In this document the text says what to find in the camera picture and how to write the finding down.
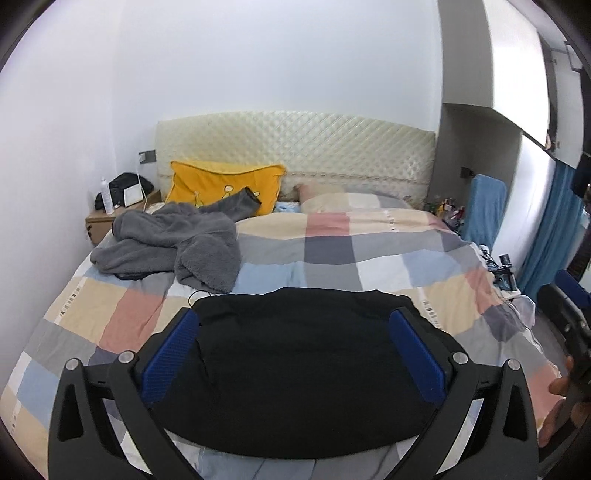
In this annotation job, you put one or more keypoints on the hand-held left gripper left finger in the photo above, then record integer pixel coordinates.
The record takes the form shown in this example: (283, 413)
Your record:
(168, 355)

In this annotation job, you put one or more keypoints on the cream quilted headboard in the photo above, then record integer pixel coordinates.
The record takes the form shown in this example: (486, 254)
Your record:
(300, 143)

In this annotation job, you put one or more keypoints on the white overhead cabinet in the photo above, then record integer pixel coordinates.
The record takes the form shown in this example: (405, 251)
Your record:
(508, 55)

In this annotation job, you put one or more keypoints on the blue curtain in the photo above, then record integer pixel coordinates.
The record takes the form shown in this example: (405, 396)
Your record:
(551, 221)

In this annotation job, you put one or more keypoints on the wall socket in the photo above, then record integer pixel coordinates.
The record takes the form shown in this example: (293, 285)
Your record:
(148, 158)

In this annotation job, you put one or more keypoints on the blue towel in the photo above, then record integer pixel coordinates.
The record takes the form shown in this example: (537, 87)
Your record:
(482, 207)

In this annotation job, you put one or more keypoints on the grey fleece robe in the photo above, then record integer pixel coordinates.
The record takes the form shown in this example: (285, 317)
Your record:
(184, 240)

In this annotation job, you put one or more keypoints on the wooden nightstand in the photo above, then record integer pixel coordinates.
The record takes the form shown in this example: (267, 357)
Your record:
(99, 222)

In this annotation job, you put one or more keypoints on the patchwork quilt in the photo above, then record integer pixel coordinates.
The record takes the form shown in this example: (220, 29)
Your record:
(323, 249)

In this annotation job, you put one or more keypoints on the black wall switch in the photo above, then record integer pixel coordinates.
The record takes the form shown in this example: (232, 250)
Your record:
(465, 172)

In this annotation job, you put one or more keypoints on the dark hanging cloth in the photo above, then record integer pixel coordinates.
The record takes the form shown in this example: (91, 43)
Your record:
(581, 177)

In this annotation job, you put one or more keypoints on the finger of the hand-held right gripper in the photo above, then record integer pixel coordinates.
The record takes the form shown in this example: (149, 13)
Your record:
(570, 282)

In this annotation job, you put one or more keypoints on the person's right hand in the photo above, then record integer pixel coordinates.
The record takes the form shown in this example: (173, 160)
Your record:
(559, 386)

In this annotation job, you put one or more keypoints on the black garment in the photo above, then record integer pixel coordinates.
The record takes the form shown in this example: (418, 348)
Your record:
(300, 369)

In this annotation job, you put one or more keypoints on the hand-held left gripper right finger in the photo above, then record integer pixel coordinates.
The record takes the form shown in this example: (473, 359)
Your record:
(418, 355)

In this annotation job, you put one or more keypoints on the cluster of small bottles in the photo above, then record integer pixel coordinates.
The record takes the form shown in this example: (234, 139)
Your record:
(448, 210)

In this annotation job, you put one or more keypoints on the white bottle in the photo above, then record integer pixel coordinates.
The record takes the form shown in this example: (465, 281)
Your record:
(107, 198)

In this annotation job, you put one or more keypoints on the black bag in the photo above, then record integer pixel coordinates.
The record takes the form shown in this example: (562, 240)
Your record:
(121, 180)

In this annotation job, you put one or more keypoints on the patchwork pillow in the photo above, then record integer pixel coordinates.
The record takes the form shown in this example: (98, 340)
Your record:
(332, 198)

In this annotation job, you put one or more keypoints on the yellow pillow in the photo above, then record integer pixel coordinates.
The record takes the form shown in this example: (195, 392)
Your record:
(207, 182)

